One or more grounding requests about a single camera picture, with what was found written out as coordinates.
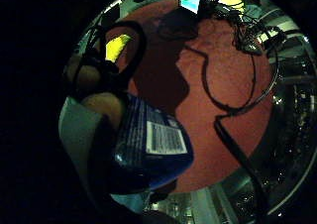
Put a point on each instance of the blue snack packet white label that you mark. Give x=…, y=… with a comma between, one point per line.
x=158, y=151

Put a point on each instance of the the person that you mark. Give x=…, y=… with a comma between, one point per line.
x=76, y=131

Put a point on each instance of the yellow object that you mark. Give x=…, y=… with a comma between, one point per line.
x=116, y=47

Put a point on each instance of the laptop with lit screen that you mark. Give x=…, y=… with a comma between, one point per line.
x=189, y=2

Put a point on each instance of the black camera stand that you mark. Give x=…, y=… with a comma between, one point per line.
x=250, y=39

